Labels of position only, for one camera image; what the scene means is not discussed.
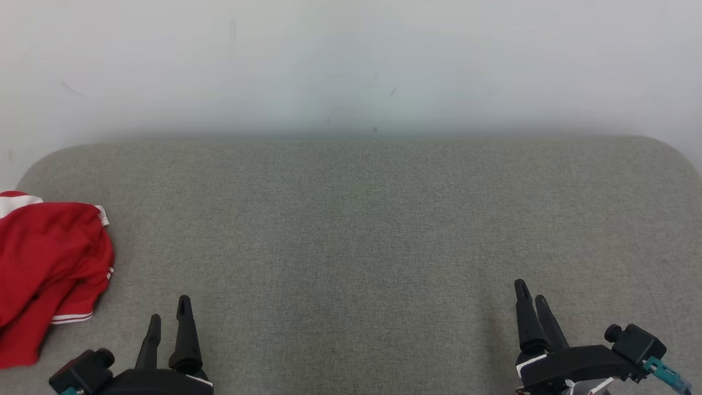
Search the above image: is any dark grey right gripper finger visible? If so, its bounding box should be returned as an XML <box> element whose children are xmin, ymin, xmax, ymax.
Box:
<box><xmin>535</xmin><ymin>295</ymin><xmax>570</xmax><ymax>352</ymax></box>
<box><xmin>514</xmin><ymin>279</ymin><xmax>551</xmax><ymax>352</ymax></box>

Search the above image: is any grey fabric cushion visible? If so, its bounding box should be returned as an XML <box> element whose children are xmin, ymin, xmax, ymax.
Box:
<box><xmin>0</xmin><ymin>136</ymin><xmax>702</xmax><ymax>395</ymax></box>

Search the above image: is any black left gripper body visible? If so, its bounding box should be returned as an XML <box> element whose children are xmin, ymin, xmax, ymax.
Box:
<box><xmin>99</xmin><ymin>368</ymin><xmax>214</xmax><ymax>395</ymax></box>

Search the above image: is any red shirt with white trim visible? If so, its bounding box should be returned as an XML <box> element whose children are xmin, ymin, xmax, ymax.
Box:
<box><xmin>0</xmin><ymin>190</ymin><xmax>115</xmax><ymax>369</ymax></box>

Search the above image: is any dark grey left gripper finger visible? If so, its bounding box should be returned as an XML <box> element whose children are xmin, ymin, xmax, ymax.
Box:
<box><xmin>168</xmin><ymin>295</ymin><xmax>205</xmax><ymax>377</ymax></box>
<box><xmin>135</xmin><ymin>314</ymin><xmax>162</xmax><ymax>370</ymax></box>

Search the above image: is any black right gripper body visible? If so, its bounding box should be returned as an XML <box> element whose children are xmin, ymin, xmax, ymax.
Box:
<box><xmin>516</xmin><ymin>345</ymin><xmax>637</xmax><ymax>395</ymax></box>

